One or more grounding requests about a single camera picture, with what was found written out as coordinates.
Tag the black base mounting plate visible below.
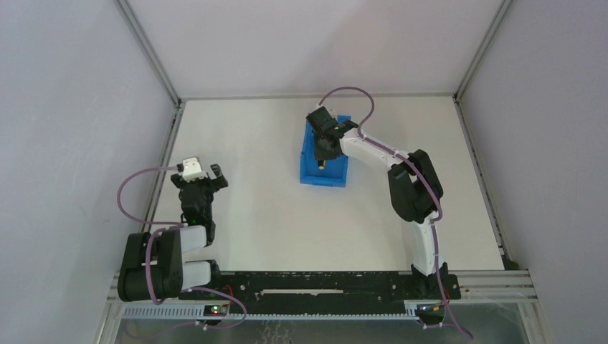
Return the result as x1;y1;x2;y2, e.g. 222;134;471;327
210;269;462;313

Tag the blue plastic bin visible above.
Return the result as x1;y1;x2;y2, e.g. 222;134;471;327
300;115;358;187

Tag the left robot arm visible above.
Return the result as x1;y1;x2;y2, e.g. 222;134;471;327
117;158;229;305

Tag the aluminium enclosure frame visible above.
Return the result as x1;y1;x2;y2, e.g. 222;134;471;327
92;0;554;344

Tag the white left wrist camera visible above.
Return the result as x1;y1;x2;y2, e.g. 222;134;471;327
176;157;208;182

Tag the grey slotted cable duct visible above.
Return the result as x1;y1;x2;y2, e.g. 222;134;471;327
122;304;419;320

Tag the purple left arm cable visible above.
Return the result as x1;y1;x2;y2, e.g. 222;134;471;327
117;166;248;330

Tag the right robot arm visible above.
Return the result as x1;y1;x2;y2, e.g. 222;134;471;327
306;106;447;294

